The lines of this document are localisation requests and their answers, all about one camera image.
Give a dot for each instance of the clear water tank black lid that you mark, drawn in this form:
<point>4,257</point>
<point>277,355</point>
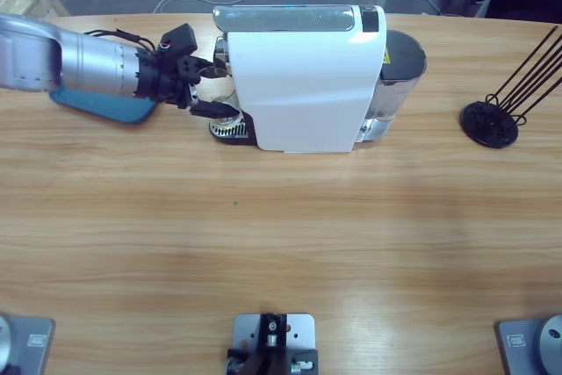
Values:
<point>404,54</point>

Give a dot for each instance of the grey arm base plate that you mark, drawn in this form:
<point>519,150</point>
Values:
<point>527,344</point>
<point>26,344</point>

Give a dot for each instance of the white capsule coffee machine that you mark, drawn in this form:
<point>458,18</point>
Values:
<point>298,85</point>

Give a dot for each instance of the black drip tray silver grille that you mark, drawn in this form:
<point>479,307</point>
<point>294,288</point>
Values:
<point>232,140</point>

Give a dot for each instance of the grey mount plate black post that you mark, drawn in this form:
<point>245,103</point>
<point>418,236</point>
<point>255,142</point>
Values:
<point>246,331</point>

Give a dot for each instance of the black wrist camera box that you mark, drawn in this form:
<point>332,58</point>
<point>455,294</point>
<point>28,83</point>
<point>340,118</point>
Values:
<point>177,39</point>

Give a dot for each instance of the clear drinking glass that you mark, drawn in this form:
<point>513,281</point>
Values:
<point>226,122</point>

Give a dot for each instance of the blue plastic tray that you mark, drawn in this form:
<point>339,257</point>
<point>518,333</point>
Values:
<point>110,109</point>

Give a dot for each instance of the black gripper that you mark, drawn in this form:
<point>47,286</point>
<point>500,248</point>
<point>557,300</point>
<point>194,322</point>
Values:
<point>158,76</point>

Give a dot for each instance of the silver coffee machine lever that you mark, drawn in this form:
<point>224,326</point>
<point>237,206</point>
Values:
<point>281,19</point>

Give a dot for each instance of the black capsule holder with rods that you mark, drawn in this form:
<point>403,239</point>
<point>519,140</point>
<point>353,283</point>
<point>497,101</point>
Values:
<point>483,129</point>

